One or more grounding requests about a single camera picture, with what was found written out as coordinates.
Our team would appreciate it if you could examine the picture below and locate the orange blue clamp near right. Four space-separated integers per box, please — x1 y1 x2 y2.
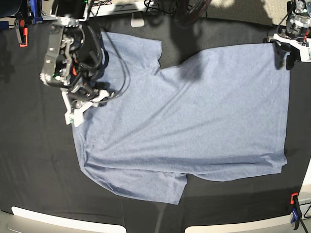
290 193 302 231

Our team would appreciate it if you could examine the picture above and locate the orange clamp far left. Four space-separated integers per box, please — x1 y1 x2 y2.
14 19 28 47

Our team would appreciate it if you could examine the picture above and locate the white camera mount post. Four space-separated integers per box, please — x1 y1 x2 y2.
130 12 145 28

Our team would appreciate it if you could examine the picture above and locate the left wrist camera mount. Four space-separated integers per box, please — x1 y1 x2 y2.
267 33 311 63

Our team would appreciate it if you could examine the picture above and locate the red black cable bundle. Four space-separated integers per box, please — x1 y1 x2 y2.
175 0 212 27

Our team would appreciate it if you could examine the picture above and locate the blue-grey t-shirt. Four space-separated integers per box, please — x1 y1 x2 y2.
72 33 290 204

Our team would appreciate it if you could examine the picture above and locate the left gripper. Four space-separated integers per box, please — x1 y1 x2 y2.
273 41 300 70

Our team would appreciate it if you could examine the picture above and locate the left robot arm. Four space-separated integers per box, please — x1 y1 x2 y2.
270 0 311 70

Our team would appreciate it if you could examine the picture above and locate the blue clamp far left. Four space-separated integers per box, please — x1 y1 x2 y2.
27 0 43 24

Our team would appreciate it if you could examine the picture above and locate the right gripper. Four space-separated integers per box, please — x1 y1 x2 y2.
68 82 116 108

